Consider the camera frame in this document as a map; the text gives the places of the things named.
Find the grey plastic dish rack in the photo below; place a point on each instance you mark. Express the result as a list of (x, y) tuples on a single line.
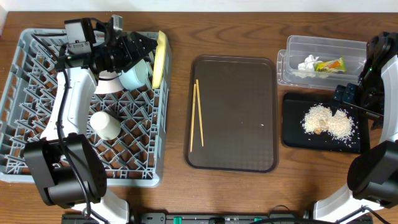
[(135, 158)]

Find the clear plastic bin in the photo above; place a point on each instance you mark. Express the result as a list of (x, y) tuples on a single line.
[(325, 49)]

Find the yellow round plate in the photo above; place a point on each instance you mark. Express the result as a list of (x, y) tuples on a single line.
[(159, 62)]

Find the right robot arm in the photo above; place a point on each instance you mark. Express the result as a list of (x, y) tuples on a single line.
[(372, 176)]

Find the light blue bowl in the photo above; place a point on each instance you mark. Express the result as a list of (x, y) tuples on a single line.
[(135, 77)]

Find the pink bowl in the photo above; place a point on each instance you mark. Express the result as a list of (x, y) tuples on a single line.
[(111, 84)]

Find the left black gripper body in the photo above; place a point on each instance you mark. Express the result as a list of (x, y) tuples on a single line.
[(127, 50)]

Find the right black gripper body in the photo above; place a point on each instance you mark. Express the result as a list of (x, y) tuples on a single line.
[(348, 94)]

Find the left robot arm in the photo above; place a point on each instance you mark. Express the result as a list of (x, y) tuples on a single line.
[(65, 168)]

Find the white tissue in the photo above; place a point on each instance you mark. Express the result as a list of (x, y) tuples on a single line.
[(309, 63)]

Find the green orange snack wrapper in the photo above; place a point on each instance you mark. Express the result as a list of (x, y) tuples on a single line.
[(332, 66)]

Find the white cup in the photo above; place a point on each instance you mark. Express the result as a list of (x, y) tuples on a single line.
[(105, 126)]

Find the wooden chopstick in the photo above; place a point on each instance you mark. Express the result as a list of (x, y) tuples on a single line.
[(199, 112), (193, 116)]

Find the black rectangular tray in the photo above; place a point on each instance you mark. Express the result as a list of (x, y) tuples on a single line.
[(294, 108)]

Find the dark brown serving tray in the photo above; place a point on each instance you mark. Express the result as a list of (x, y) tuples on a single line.
[(239, 109)]

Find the rice food scraps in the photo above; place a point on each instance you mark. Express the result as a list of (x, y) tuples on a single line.
[(320, 119)]

